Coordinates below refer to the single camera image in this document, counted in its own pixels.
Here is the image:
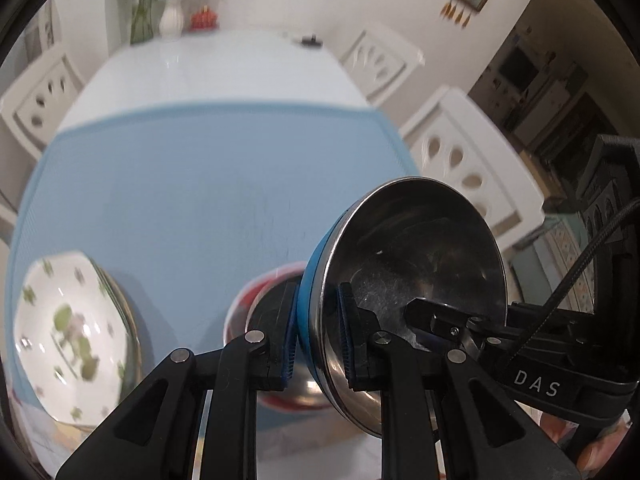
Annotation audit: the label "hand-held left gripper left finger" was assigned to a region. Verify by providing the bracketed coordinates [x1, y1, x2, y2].
[55, 282, 303, 480]

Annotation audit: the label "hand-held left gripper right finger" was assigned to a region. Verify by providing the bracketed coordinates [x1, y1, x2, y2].
[337, 282, 583, 480]

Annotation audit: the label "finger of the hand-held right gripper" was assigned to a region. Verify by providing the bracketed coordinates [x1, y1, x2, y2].
[404, 297, 511, 358]

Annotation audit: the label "red steel bowl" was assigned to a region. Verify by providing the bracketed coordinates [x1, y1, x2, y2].
[223, 260, 351, 413]

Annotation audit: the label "blue steel bowl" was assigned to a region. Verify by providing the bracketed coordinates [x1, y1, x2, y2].
[292, 176, 508, 438]

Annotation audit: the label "white floral plate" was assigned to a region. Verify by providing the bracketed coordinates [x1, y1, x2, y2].
[90, 257, 146, 391]
[12, 251, 130, 425]

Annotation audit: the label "person's right hand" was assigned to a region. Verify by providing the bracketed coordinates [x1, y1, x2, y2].
[537, 410, 633, 476]

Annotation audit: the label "blue textured table mat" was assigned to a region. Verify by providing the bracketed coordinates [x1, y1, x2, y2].
[5, 102, 426, 441]

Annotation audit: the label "white cutout chair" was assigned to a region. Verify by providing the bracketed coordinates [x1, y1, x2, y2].
[337, 22, 428, 108]
[0, 42, 86, 161]
[22, 0, 58, 61]
[400, 85, 548, 256]

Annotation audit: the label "dark cabinet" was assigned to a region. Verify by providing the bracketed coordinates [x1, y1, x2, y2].
[470, 35, 608, 196]

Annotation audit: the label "yellow hanging ornaments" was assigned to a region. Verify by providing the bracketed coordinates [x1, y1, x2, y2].
[440, 2, 473, 26]

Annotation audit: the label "white ceramic vase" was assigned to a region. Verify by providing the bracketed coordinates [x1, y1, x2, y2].
[159, 0, 183, 38]

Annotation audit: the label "glass vase with green stems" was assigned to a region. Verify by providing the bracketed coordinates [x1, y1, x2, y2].
[112, 0, 166, 45]

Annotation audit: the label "black cable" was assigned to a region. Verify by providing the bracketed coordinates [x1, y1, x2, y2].
[509, 202, 640, 363]

